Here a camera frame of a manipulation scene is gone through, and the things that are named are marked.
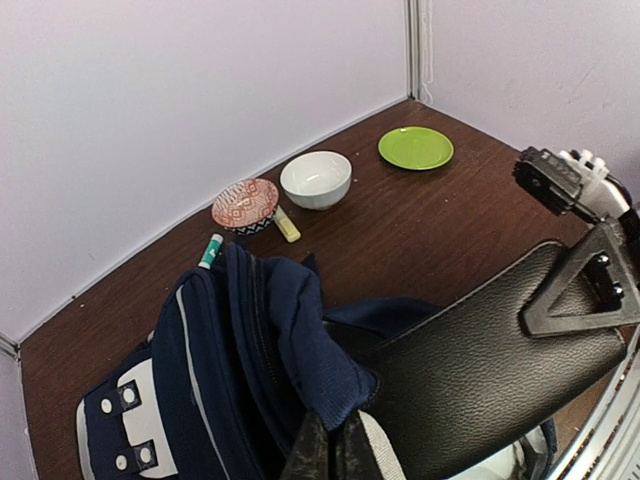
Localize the black rectangular case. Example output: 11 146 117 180
361 241 626 479

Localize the green plate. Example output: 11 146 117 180
378 126 455 171

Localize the right aluminium frame post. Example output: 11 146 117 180
404 0 434 105

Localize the white green glue stick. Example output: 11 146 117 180
198 233 224 270

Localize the yellow highlighter marker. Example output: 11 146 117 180
274 206 301 243

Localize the navy blue student backpack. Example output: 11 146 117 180
76 245 437 479

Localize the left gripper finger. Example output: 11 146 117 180
279 412 384 480

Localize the white ceramic bowl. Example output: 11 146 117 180
280 151 353 211

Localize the left aluminium frame post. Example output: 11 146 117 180
0 334 21 362

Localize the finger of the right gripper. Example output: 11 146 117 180
521 219 639 337

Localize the red patterned small bowl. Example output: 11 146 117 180
211 178 280 236

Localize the aluminium frame post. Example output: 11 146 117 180
404 0 434 105
0 334 21 362

